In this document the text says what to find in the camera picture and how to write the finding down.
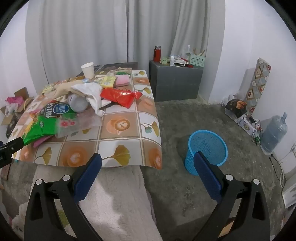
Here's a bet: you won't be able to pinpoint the cardboard box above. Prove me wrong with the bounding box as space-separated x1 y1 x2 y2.
0 87 29 127

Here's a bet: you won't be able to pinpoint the white cable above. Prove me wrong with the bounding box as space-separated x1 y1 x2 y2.
269 154 287 189

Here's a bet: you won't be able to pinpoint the red plastic bag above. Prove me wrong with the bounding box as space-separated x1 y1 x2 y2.
100 88 142 108

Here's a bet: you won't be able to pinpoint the clear floral plastic bag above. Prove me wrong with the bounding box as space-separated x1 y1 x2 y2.
55 112 103 138

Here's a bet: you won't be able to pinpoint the grey curtain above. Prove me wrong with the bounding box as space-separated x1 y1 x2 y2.
25 0 226 93

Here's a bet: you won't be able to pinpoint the pink-edged snack packet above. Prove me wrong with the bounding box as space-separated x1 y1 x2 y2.
33 136 53 149

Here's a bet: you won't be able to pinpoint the large water jug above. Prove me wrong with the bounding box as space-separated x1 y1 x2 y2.
260 112 289 154

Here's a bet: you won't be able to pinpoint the pink plastic bag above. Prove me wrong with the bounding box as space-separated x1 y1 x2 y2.
6 96 25 107

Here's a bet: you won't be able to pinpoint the pale yellow snack packet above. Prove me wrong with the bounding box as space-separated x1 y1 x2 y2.
94 75 117 88

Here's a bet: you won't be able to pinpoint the grey cabinet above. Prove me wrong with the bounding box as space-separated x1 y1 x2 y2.
149 60 204 102

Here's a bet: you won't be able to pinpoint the pink packet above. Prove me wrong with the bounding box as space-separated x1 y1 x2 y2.
115 74 131 87

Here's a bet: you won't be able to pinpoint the white carton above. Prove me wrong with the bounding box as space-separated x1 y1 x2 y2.
282 178 296 209

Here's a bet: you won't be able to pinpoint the white fluffy blanket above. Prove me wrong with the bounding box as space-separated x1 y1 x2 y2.
11 160 163 241

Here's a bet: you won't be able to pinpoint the white cloth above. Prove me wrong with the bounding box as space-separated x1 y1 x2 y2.
69 83 111 117

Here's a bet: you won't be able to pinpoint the white round container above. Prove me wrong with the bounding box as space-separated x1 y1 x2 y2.
69 94 89 113

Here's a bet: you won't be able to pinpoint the black snack box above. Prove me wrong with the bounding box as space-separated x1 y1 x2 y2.
225 98 247 120

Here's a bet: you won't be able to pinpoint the blue plastic bucket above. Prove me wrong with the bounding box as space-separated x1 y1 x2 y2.
184 130 228 175

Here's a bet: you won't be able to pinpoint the beige paper bag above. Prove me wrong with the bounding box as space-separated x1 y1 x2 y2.
43 82 84 105

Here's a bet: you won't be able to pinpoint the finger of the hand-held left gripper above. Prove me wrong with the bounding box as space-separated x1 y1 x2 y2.
0 137 24 158

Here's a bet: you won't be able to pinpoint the gold snack wrappers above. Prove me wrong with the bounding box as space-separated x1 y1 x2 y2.
43 80 70 93

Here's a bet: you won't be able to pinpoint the white paper cup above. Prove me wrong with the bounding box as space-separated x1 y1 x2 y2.
81 62 94 79

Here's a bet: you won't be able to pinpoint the leaf and coffee print tablecloth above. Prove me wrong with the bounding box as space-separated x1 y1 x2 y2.
8 67 163 171

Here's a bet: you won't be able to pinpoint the red thermos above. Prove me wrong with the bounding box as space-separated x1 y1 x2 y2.
153 46 162 62

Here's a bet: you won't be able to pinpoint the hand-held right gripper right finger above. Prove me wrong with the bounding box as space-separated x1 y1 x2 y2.
192 151 271 241

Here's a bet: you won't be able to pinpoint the green chip bag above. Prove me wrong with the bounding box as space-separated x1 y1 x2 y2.
22 101 78 146

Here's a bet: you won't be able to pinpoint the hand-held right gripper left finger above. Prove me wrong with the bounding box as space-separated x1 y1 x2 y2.
24 153 103 241

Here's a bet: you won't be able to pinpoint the green perforated basket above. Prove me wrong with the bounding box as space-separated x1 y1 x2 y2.
189 53 206 67

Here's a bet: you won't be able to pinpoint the white plastic bag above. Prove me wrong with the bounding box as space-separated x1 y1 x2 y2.
5 103 18 116

